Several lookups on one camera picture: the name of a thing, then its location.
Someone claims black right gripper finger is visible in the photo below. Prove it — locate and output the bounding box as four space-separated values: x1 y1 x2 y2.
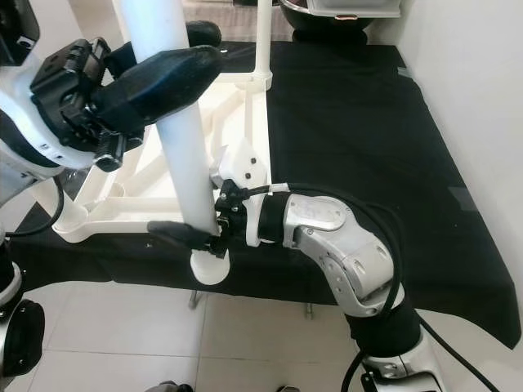
147 220 220 252

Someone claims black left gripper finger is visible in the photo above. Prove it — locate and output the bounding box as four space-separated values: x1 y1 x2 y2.
106 20 223 78
92 45 223 130

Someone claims white plastic table leg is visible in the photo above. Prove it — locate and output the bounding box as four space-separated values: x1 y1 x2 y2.
113 0 217 258
253 0 275 82

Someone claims woven wicker bench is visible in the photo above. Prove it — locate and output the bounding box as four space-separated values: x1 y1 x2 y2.
212 4 283 42

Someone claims silver robot left leg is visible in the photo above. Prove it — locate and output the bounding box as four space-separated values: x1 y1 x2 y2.
149 381 194 392

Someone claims black table cloth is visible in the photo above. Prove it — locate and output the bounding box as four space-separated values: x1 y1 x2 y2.
8 39 522 350

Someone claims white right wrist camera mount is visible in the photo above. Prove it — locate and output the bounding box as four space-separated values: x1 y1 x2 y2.
211 139 272 247

